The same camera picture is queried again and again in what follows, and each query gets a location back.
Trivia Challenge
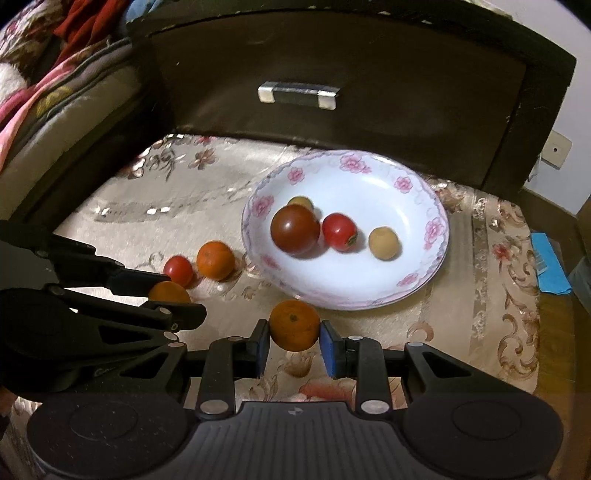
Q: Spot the floral patterned quilt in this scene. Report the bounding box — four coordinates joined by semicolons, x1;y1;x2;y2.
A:
0;0;65;79

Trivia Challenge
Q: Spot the dark wooden nightstand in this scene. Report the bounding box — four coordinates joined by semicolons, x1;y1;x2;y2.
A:
127;9;578;217

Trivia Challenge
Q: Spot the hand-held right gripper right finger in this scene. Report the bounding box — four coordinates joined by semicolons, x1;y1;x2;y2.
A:
320;320;467;415

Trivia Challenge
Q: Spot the dark wooden bed frame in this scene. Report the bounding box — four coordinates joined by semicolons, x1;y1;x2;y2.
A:
0;83;160;227

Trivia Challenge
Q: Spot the silver drawer handle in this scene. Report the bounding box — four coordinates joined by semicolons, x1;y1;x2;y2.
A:
257;82;339;110

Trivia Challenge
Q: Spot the blue garment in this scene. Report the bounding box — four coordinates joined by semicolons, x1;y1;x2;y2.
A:
127;0;163;22

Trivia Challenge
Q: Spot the large dark red tomato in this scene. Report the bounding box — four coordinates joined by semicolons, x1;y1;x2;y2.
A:
270;204;321;257

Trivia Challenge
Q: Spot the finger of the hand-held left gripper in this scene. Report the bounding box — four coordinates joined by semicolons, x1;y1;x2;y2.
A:
45;286;208;345
47;235;173;299

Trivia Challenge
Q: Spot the orange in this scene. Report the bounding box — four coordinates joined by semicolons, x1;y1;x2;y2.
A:
148;281;192;305
196;241;236;281
269;299;321;352

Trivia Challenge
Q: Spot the white floral plate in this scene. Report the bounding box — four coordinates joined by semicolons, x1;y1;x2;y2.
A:
241;148;451;311

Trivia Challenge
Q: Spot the white wall socket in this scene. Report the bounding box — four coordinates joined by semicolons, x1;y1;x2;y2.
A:
540;130;573;169

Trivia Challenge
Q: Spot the red cloth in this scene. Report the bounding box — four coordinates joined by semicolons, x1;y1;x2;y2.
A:
53;0;132;51

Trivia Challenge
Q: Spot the small red tomato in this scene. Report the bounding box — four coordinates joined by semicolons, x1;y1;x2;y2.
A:
163;256;195;288

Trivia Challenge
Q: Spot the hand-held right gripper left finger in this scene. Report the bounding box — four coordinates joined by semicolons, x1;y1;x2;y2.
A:
117;318;271;419

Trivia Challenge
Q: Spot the pink blanket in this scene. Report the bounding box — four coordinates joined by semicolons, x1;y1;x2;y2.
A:
0;60;93;155

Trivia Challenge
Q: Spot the pile of bedding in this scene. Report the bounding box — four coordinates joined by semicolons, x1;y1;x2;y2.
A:
0;39;153;217

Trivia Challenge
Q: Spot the floral beige tablecloth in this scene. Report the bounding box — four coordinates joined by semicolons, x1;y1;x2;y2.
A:
9;134;541;416

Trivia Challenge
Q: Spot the blue cloth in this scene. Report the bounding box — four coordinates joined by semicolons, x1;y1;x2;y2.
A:
530;232;573;295

